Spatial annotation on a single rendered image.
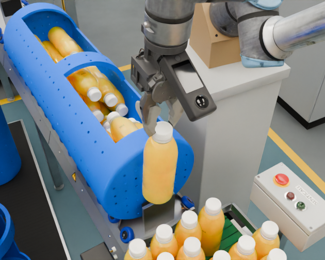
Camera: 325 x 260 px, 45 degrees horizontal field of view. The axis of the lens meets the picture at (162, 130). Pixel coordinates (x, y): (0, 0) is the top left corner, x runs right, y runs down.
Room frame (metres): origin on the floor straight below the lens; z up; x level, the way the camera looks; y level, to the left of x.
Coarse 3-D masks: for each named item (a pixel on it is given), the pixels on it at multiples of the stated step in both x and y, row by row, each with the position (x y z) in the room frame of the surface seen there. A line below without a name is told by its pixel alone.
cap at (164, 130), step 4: (160, 124) 0.56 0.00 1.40; (164, 124) 0.56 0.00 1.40; (168, 124) 0.56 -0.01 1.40; (156, 128) 0.55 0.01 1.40; (160, 128) 0.55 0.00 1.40; (164, 128) 0.55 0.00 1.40; (168, 128) 0.55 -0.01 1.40; (172, 128) 0.55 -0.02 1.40; (156, 132) 0.53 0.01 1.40; (160, 132) 0.54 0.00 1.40; (164, 132) 0.54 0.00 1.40; (168, 132) 0.54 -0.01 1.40; (172, 132) 0.54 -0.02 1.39; (156, 136) 0.53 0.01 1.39; (160, 136) 0.53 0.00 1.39; (164, 136) 0.53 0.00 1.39; (168, 136) 0.53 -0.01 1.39; (160, 140) 0.53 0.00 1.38; (164, 140) 0.53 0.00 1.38
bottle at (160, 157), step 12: (156, 144) 0.53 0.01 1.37; (168, 144) 0.53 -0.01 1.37; (144, 156) 0.53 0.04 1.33; (156, 156) 0.52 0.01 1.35; (168, 156) 0.52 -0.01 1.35; (144, 168) 0.53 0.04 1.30; (156, 168) 0.51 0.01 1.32; (168, 168) 0.52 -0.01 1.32; (144, 180) 0.53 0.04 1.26; (156, 180) 0.51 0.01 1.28; (168, 180) 0.52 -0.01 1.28; (144, 192) 0.53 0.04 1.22; (156, 192) 0.51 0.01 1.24; (168, 192) 0.52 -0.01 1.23
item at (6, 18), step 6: (0, 0) 1.74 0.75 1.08; (6, 0) 1.75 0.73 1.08; (12, 0) 1.75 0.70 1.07; (18, 0) 1.76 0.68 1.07; (0, 6) 1.73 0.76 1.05; (6, 6) 1.73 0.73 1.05; (12, 6) 1.75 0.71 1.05; (18, 6) 1.76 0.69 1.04; (6, 12) 1.73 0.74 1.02; (12, 12) 1.74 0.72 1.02; (6, 18) 1.74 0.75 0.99; (6, 24) 1.73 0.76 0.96
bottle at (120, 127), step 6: (114, 120) 0.80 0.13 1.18; (120, 120) 0.79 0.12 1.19; (126, 120) 0.79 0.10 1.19; (114, 126) 0.78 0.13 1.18; (120, 126) 0.77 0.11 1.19; (126, 126) 0.77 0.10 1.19; (132, 126) 0.77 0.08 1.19; (114, 132) 0.76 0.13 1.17; (120, 132) 0.75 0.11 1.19; (126, 132) 0.75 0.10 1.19; (114, 138) 0.76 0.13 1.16; (120, 138) 0.74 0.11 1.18
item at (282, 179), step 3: (279, 174) 0.67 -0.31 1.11; (282, 174) 0.67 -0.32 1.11; (276, 177) 0.66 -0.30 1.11; (279, 177) 0.66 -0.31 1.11; (282, 177) 0.66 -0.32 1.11; (285, 177) 0.66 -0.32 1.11; (276, 180) 0.65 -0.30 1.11; (279, 180) 0.65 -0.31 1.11; (282, 180) 0.65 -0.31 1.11; (285, 180) 0.65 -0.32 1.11; (288, 180) 0.65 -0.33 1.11; (279, 183) 0.64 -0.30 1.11; (282, 183) 0.64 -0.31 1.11; (285, 183) 0.64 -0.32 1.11
